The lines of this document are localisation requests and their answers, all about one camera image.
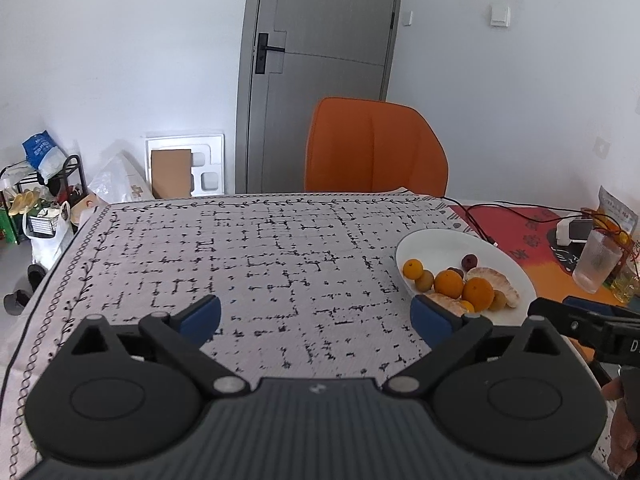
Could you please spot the white oval plate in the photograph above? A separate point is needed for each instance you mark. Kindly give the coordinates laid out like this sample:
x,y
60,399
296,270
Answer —
x,y
440,247

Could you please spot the ribbed drinking glass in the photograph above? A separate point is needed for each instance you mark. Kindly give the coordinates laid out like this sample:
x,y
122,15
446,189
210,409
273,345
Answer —
x,y
595,262

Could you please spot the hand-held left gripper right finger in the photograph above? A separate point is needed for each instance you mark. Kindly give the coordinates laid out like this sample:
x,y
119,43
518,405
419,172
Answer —
x,y
430,317

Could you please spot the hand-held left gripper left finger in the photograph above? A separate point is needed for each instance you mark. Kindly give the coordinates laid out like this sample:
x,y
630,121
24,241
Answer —
x,y
202,317

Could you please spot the short pomelo segment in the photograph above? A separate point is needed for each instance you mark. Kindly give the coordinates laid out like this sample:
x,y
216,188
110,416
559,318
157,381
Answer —
x,y
445,301

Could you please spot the narrow white wall switch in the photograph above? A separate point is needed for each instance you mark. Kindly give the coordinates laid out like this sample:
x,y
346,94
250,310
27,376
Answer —
x,y
407,18

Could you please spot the brownish green kumquat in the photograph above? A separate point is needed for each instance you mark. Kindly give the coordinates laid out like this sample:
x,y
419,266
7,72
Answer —
x,y
425,280
497,300

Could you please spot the black shoe rack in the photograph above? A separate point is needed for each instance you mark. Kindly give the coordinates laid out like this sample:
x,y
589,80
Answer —
x,y
72,175

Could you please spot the grey door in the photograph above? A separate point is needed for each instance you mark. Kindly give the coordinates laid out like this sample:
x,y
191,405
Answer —
x,y
325,35

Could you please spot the white patterned tablecloth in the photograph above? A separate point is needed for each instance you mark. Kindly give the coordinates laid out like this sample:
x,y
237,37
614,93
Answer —
x,y
250,260

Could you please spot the black printed mat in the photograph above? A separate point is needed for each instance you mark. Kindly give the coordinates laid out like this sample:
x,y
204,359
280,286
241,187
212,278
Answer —
x,y
562,255

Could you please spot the red printed mat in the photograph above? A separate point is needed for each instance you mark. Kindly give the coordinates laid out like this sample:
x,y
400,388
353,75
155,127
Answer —
x,y
520,230

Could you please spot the yellow slippers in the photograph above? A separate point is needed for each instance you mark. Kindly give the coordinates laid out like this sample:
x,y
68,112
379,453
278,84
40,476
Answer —
x,y
25,202

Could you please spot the green box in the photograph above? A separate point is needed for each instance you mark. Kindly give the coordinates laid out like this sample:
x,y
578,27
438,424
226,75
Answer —
x,y
10,227

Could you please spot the tan paper bag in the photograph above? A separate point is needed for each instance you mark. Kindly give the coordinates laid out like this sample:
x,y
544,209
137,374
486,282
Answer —
x,y
85,207

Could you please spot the clear plastic bag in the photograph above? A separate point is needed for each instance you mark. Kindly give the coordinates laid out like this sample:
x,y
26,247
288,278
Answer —
x,y
117,180

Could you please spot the long curved pomelo segment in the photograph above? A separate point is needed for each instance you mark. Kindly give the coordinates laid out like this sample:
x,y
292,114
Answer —
x,y
500,282

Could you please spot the large orange mandarin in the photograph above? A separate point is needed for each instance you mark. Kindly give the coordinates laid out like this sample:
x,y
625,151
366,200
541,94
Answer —
x,y
478,294

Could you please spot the brown cardboard sheet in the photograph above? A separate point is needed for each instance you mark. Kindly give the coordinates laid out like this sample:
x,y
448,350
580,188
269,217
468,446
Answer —
x,y
171,172

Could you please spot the blue and white bag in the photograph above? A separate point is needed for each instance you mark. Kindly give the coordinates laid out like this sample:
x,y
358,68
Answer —
x,y
42,155

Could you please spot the white tote bag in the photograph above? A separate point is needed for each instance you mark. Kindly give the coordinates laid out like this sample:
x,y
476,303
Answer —
x,y
47,245

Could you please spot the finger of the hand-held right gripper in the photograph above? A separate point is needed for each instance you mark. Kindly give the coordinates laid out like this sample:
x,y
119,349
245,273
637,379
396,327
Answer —
x,y
565,322
595,307

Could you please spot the white foam packaging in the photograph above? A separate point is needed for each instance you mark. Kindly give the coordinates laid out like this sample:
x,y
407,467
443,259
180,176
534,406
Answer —
x,y
210,145

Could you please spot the white charger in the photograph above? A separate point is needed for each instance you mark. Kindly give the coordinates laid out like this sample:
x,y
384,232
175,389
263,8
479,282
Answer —
x,y
572,230

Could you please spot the small orange mandarin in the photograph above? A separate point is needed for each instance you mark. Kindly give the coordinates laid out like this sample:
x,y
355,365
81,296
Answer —
x,y
414,269
449,283
468,306

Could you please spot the orange chair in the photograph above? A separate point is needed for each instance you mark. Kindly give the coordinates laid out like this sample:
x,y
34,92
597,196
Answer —
x,y
375,150

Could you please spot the person's right hand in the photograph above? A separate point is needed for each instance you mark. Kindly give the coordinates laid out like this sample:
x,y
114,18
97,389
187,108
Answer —
x,y
620,435

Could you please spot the black slipper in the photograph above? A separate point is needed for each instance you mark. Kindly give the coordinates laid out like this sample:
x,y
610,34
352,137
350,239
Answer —
x,y
15,302
36,275

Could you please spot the printed snack packet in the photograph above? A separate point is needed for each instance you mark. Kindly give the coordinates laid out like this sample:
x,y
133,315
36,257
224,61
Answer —
x,y
620,210

